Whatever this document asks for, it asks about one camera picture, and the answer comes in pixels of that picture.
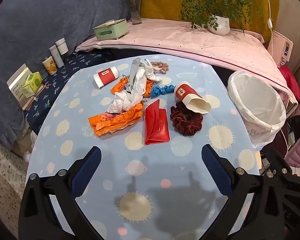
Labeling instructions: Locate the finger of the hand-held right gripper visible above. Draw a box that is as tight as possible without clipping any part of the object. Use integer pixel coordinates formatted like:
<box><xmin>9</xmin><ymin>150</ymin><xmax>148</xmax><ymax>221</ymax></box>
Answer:
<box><xmin>266</xmin><ymin>145</ymin><xmax>294</xmax><ymax>178</ymax></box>

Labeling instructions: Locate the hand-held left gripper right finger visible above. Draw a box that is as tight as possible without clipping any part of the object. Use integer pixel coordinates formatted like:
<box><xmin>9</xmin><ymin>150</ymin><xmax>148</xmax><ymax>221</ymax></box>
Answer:
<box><xmin>201</xmin><ymin>144</ymin><xmax>285</xmax><ymax>240</ymax></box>

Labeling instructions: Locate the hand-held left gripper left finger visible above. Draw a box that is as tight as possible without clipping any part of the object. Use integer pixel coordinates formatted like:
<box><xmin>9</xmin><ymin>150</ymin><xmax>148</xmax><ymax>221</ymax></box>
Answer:
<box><xmin>18</xmin><ymin>146</ymin><xmax>102</xmax><ymax>240</ymax></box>

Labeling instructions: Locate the large orange plastic bag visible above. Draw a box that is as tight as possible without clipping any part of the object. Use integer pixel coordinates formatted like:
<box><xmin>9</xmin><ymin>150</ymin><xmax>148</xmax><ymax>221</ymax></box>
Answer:
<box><xmin>88</xmin><ymin>101</ymin><xmax>143</xmax><ymax>137</ymax></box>

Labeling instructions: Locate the trash bin with white liner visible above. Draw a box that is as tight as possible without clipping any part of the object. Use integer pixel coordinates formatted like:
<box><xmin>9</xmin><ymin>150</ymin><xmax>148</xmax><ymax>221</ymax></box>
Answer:
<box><xmin>227</xmin><ymin>70</ymin><xmax>287</xmax><ymax>150</ymax></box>

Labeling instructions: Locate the white tissue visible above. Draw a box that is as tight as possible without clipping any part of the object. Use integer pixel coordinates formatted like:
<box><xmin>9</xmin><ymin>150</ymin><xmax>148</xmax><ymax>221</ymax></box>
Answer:
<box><xmin>107</xmin><ymin>69</ymin><xmax>148</xmax><ymax>113</ymax></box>

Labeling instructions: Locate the red and white paper cup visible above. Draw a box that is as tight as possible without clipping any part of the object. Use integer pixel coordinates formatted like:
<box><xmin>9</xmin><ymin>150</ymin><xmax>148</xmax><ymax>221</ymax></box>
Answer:
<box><xmin>93</xmin><ymin>66</ymin><xmax>119</xmax><ymax>89</ymax></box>
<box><xmin>174</xmin><ymin>81</ymin><xmax>212</xmax><ymax>114</ymax></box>

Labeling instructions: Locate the blue planet print tablecloth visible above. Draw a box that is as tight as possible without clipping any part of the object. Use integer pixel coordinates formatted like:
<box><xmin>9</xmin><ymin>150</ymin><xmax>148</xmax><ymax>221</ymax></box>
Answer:
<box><xmin>25</xmin><ymin>55</ymin><xmax>262</xmax><ymax>240</ymax></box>

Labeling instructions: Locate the dark red velvet scrunchie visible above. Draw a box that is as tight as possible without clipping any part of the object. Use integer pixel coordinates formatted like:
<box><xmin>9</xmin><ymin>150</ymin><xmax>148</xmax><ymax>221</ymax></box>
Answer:
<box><xmin>170</xmin><ymin>102</ymin><xmax>204</xmax><ymax>136</ymax></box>

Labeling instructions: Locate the red envelope pouch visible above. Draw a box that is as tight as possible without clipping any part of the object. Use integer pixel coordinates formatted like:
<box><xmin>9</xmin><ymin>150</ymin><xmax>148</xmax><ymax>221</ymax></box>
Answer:
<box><xmin>144</xmin><ymin>99</ymin><xmax>170</xmax><ymax>145</ymax></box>

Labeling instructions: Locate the red cloth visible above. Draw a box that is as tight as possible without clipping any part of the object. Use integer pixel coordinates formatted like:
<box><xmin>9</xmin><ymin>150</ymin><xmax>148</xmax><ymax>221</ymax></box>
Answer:
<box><xmin>279</xmin><ymin>65</ymin><xmax>300</xmax><ymax>103</ymax></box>

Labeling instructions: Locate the small orange plastic bag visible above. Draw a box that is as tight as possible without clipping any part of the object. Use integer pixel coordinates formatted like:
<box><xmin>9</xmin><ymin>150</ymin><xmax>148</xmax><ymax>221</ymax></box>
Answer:
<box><xmin>110</xmin><ymin>77</ymin><xmax>154</xmax><ymax>98</ymax></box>

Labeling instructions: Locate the green tissue pack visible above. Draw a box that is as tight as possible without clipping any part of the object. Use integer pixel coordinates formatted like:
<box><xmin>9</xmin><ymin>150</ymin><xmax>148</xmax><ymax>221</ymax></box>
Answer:
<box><xmin>22</xmin><ymin>71</ymin><xmax>43</xmax><ymax>98</ymax></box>

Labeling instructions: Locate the pink water appliance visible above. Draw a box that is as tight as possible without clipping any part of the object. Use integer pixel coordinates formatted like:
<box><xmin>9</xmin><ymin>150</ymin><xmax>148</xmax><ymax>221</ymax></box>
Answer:
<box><xmin>271</xmin><ymin>30</ymin><xmax>294</xmax><ymax>67</ymax></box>

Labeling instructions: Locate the navy printed cloth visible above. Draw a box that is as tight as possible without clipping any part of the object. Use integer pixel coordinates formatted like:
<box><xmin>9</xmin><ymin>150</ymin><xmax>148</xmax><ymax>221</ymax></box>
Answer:
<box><xmin>24</xmin><ymin>49</ymin><xmax>130</xmax><ymax>135</ymax></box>

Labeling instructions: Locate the orange patterned paper cup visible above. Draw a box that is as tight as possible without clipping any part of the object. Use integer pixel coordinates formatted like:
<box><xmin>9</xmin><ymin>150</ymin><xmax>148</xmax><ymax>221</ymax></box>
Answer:
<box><xmin>42</xmin><ymin>56</ymin><xmax>57</xmax><ymax>76</ymax></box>

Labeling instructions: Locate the white cardboard box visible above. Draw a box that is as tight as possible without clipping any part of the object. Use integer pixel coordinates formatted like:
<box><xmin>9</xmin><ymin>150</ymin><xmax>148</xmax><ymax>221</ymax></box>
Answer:
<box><xmin>7</xmin><ymin>64</ymin><xmax>32</xmax><ymax>104</ymax></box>

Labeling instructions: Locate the white cloth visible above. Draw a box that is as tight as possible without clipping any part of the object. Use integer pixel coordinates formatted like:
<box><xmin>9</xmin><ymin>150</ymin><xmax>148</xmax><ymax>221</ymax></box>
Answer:
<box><xmin>139</xmin><ymin>59</ymin><xmax>163</xmax><ymax>83</ymax></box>

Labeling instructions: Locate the pink patterned scrunchie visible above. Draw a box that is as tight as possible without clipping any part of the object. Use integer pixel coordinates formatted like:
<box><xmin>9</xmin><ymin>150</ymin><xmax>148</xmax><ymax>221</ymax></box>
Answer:
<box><xmin>150</xmin><ymin>61</ymin><xmax>170</xmax><ymax>74</ymax></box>

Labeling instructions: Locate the pale green bottle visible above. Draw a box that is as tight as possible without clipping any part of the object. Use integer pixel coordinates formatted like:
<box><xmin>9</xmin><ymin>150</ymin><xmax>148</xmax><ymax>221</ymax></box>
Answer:
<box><xmin>49</xmin><ymin>45</ymin><xmax>64</xmax><ymax>68</ymax></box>

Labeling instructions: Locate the pink printed blanket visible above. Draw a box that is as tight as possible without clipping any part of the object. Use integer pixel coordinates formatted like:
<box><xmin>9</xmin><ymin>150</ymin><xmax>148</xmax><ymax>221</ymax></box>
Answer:
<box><xmin>76</xmin><ymin>17</ymin><xmax>299</xmax><ymax>110</ymax></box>

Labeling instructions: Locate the beige curtain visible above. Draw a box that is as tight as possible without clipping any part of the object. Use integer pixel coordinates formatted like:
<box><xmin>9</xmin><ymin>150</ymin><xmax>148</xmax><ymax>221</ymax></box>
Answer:
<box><xmin>277</xmin><ymin>0</ymin><xmax>300</xmax><ymax>73</ymax></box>

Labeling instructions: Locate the green tissue box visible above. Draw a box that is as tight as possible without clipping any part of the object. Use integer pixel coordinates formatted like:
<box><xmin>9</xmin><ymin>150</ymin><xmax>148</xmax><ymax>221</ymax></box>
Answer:
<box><xmin>93</xmin><ymin>19</ymin><xmax>129</xmax><ymax>41</ymax></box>

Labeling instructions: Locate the green plant in white pot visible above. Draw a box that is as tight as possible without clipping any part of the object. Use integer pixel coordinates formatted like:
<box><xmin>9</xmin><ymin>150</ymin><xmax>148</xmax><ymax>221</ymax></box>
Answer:
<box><xmin>161</xmin><ymin>0</ymin><xmax>263</xmax><ymax>36</ymax></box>

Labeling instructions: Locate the blue-grey blanket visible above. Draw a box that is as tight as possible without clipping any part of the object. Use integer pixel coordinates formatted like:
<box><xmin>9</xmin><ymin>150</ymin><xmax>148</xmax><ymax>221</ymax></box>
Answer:
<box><xmin>0</xmin><ymin>0</ymin><xmax>142</xmax><ymax>153</ymax></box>

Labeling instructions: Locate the glass vase with pink flowers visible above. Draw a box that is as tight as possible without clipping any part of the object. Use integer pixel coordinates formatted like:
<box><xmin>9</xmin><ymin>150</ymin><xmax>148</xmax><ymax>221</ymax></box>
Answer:
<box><xmin>117</xmin><ymin>0</ymin><xmax>147</xmax><ymax>25</ymax></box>

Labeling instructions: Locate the mustard yellow cloth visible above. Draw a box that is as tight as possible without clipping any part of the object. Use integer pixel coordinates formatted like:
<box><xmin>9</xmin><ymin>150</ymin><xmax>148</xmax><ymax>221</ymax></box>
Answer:
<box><xmin>140</xmin><ymin>0</ymin><xmax>280</xmax><ymax>43</ymax></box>

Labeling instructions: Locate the white cable with switch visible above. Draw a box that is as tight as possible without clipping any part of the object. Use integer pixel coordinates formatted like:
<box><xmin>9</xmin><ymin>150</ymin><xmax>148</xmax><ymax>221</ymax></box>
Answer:
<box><xmin>262</xmin><ymin>0</ymin><xmax>274</xmax><ymax>53</ymax></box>

